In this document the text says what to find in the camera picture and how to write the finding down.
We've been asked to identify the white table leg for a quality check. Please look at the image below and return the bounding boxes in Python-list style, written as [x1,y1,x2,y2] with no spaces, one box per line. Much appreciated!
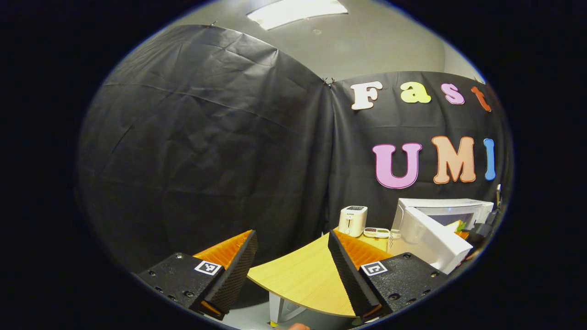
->
[269,292,308,324]

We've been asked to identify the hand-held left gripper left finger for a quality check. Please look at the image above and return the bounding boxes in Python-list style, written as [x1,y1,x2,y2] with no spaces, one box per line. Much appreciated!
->
[135,229,259,320]

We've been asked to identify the black backdrop cloth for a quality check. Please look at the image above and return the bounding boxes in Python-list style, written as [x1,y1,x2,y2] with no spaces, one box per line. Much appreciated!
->
[78,24,512,275]

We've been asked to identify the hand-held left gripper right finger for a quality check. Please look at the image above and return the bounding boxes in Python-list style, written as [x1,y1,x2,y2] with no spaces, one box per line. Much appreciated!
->
[327,230,452,321]

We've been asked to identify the ceiling light panel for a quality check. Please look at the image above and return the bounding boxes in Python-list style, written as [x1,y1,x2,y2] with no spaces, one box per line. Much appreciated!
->
[247,0,348,31]

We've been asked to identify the white microwave oven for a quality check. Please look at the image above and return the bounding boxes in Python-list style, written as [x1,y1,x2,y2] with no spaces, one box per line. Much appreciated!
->
[388,198,495,275]

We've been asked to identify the small white toaster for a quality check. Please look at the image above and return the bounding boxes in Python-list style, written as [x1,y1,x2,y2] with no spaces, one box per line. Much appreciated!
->
[338,206,368,238]

